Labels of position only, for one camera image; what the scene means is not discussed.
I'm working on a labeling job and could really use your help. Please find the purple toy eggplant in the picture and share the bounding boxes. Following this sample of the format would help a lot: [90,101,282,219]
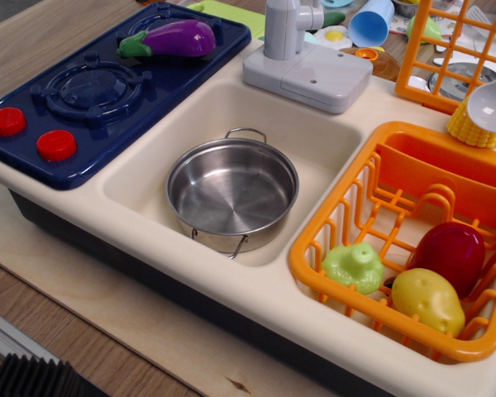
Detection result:
[117,19,217,58]

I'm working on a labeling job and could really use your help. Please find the light green toy vegetable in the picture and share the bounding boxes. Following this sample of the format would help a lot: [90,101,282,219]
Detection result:
[322,242,385,294]

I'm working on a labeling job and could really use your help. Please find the grey toy faucet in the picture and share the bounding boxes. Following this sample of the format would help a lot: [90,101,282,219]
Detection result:
[242,0,373,114]

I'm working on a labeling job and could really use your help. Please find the orange dish drying basket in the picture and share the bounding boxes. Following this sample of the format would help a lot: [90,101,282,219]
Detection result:
[289,122,496,362]

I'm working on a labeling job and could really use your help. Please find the green cutting board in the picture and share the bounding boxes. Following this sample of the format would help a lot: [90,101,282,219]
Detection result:
[187,1,265,39]

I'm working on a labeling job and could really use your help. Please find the toy fried egg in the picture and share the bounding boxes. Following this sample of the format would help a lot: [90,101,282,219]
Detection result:
[314,26,353,50]

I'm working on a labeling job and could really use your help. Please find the brown toy lid orange knob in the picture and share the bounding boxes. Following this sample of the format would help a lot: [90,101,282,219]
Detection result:
[341,47,401,82]

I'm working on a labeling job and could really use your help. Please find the yellow toy potato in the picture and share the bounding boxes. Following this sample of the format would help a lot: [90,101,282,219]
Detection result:
[391,268,465,337]

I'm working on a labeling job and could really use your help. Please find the dark blue toy stove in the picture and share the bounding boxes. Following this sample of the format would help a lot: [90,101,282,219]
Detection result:
[0,3,251,190]

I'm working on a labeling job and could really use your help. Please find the dark green toy cucumber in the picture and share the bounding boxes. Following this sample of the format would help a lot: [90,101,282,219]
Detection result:
[307,10,346,32]

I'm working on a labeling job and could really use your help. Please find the red stove knob right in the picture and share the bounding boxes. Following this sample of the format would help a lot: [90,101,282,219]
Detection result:
[36,130,78,162]

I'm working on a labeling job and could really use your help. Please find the red stove knob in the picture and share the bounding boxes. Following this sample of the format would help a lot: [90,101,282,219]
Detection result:
[36,130,78,162]
[0,108,27,137]

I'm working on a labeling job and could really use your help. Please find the dark red toy fruit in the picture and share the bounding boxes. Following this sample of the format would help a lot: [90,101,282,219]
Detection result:
[406,222,486,299]

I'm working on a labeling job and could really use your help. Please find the light blue plastic cup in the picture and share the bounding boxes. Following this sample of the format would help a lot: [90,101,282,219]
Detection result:
[348,0,394,47]

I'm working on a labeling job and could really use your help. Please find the orange plastic grid rack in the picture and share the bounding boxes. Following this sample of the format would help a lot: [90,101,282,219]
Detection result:
[395,1,496,114]

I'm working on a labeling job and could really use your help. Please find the yellow toy corn cob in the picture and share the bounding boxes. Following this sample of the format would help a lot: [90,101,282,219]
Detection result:
[446,97,496,149]

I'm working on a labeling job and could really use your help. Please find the steel pot behind rack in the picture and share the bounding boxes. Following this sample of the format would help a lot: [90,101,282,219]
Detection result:
[427,62,496,101]

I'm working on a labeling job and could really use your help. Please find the red stove knob left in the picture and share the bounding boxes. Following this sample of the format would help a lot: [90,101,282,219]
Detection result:
[0,108,27,137]

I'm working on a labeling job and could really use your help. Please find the grey plastic spoon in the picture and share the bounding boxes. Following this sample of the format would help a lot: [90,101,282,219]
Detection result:
[466,80,496,133]

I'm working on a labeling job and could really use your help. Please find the black ribbed object bottom left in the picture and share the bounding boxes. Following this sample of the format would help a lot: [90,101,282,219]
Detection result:
[0,354,107,397]

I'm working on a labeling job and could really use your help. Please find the steel pan with handles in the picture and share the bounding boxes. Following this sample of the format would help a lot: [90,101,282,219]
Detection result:
[165,127,299,259]

